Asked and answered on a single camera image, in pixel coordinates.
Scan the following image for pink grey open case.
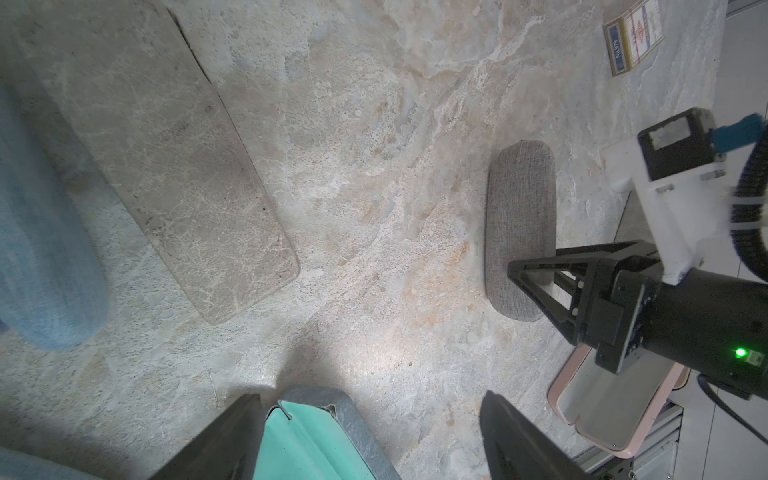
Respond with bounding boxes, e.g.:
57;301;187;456
547;345;687;459

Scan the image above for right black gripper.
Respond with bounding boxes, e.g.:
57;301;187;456
507;240;662;374

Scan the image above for tan blue glasses case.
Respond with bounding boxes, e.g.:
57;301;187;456
1;91;108;351

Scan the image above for teal open glasses case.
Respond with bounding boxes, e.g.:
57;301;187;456
253;385;400;479

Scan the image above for small pink card box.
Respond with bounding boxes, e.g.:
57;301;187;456
603;0;664;77

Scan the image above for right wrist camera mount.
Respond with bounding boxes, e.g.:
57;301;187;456
601;108;767;285

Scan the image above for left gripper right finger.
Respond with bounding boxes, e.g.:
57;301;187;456
479;390;591;480

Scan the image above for beige glasses case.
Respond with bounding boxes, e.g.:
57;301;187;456
484;140;557;323

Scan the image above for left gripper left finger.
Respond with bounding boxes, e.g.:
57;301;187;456
151;394;266;479

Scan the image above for blue case pink glasses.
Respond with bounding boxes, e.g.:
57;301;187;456
0;447;100;480

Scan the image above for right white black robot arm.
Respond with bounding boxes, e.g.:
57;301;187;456
507;241;767;399

